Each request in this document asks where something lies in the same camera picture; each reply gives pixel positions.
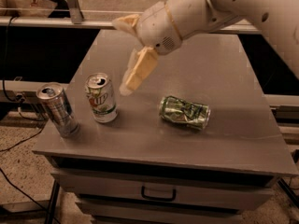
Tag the grey drawer cabinet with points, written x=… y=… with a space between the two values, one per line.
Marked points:
x=218 y=173

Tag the metal frame rail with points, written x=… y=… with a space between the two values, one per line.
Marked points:
x=97 y=14

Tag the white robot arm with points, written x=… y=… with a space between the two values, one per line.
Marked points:
x=277 y=20

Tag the white bag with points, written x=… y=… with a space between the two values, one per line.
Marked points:
x=27 y=8

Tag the crushed green soda can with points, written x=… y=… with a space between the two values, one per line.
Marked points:
x=182 y=112

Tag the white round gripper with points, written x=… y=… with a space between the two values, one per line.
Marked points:
x=158 y=28

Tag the black drawer handle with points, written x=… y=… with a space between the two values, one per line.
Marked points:
x=158 y=195

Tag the white green 7up can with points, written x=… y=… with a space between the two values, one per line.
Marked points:
x=100 y=94

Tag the silver blue redbull can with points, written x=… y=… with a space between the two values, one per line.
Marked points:
x=55 y=102

